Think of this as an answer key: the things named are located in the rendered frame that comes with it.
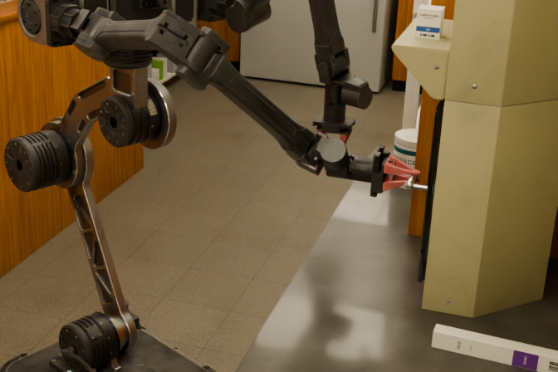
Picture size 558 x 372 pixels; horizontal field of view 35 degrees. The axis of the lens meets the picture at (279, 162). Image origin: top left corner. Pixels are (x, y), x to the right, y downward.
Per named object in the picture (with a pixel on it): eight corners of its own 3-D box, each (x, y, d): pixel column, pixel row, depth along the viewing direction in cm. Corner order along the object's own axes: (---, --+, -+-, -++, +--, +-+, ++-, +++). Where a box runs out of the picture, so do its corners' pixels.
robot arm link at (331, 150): (315, 134, 206) (296, 165, 204) (306, 115, 195) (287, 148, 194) (360, 155, 202) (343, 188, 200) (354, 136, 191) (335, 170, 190)
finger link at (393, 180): (418, 165, 191) (375, 159, 194) (415, 196, 194) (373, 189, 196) (423, 154, 197) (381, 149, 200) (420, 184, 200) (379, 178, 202)
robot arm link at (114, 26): (177, 0, 173) (149, 42, 171) (227, 41, 180) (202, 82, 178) (91, 7, 210) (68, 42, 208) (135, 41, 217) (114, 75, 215)
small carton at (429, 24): (442, 35, 187) (445, 6, 185) (438, 40, 183) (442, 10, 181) (418, 32, 189) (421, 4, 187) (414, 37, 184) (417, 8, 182)
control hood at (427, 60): (462, 63, 206) (467, 21, 203) (444, 100, 177) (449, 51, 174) (412, 58, 209) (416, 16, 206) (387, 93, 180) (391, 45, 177)
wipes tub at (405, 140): (438, 178, 268) (443, 130, 262) (432, 193, 256) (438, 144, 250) (394, 172, 271) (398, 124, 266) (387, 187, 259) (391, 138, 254)
